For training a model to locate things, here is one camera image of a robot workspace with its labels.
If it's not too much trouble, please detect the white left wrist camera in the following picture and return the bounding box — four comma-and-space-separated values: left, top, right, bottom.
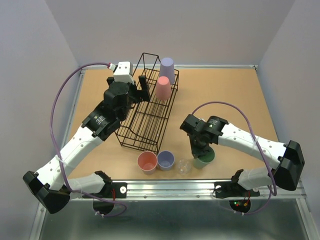
108, 61, 134, 84

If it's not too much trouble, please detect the small purple cup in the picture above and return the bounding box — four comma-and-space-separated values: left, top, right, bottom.
157, 150, 175, 171

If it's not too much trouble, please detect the aluminium mounting rail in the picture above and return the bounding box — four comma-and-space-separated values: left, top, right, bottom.
39, 177, 307, 202

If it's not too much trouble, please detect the black wire dish rack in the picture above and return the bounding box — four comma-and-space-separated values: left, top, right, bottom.
115, 52, 180, 154

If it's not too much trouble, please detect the pink cup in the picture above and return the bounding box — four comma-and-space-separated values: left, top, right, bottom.
137, 151, 158, 175
155, 76, 171, 101

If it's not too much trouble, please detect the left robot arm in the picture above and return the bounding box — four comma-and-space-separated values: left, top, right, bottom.
22, 75, 151, 214

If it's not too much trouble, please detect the clear glass cup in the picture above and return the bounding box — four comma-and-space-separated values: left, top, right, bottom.
177, 159, 192, 175

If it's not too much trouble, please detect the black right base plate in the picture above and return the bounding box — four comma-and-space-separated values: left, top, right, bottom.
212, 181, 260, 199

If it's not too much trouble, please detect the pink cup back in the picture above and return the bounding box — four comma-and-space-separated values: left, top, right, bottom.
155, 76, 171, 101

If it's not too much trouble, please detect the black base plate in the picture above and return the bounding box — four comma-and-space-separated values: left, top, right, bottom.
91, 181, 128, 199
212, 181, 260, 199

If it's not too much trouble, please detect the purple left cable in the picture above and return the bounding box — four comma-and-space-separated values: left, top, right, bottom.
49, 61, 127, 218

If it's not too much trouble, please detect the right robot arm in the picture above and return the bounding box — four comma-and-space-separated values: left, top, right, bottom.
180, 114, 305, 196

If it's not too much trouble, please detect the pink cup front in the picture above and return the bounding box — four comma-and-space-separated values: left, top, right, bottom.
137, 151, 158, 175

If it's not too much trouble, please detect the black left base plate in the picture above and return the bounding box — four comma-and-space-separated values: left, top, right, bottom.
91, 181, 128, 199

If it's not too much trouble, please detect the green cup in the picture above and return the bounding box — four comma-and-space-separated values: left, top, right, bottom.
193, 147, 216, 169

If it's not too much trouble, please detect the large purple cup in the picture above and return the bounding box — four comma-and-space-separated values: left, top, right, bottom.
159, 57, 175, 85

